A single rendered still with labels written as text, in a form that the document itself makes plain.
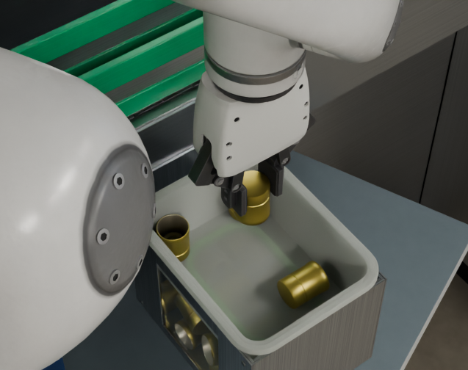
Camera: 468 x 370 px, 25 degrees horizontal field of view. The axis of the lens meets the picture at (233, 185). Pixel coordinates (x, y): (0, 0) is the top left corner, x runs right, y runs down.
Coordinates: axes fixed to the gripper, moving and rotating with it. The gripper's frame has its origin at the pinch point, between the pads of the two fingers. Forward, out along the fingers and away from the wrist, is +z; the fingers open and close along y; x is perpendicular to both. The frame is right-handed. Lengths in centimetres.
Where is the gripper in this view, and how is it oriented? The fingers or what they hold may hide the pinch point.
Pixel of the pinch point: (252, 183)
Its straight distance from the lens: 101.6
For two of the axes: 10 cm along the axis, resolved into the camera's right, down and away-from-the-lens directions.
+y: -8.2, 4.4, -3.6
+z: 0.0, 6.3, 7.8
